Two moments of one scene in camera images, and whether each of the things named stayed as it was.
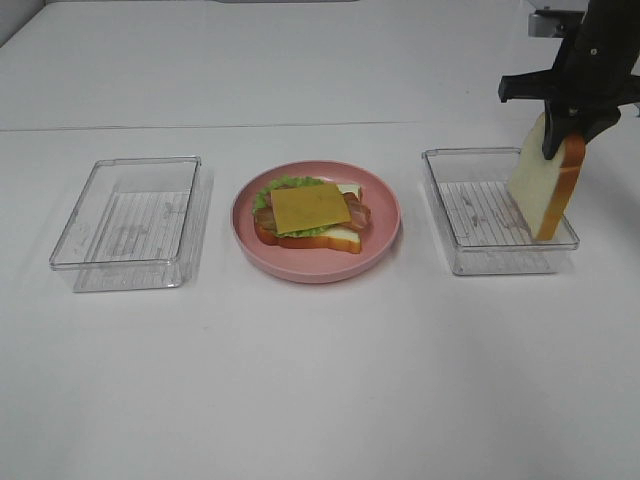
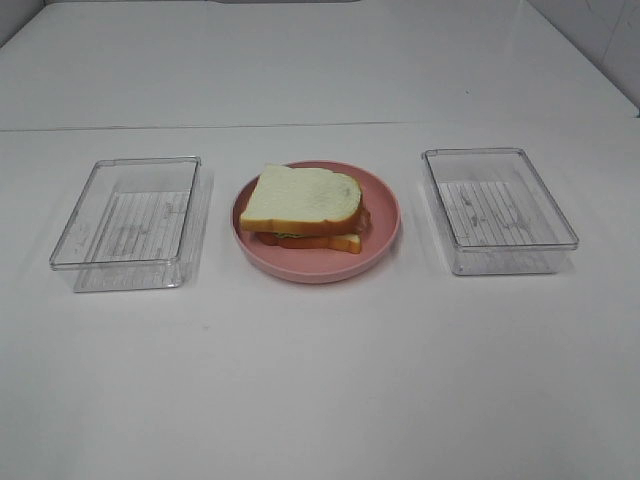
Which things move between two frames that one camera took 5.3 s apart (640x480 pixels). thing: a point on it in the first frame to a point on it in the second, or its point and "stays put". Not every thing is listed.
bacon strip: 360,214 stays put
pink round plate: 308,266 stays put
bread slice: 541,186 to 292,199
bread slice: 340,239 stays put
